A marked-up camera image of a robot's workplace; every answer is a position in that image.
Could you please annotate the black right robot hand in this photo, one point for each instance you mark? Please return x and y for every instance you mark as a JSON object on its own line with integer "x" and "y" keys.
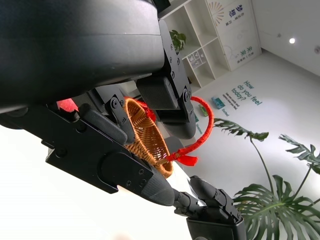
{"x": 215, "y": 220}

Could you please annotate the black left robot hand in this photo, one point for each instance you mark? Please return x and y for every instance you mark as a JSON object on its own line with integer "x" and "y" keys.
{"x": 75, "y": 50}

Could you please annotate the red apple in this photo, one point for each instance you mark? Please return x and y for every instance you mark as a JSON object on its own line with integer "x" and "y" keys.
{"x": 66, "y": 105}

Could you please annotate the large monstera plant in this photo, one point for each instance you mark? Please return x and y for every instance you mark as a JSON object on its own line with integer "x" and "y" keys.
{"x": 272, "y": 207}

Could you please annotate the small green potted plant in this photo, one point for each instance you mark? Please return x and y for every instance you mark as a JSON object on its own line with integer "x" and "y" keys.
{"x": 178, "y": 40}

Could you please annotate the white cube shelf unit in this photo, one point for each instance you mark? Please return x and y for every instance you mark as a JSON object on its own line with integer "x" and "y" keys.
{"x": 200, "y": 25}

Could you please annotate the round ceiling light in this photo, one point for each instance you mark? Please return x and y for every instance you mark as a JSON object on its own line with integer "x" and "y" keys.
{"x": 292, "y": 40}

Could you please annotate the white wall poster panel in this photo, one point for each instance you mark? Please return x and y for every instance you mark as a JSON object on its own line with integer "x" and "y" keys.
{"x": 232, "y": 30}

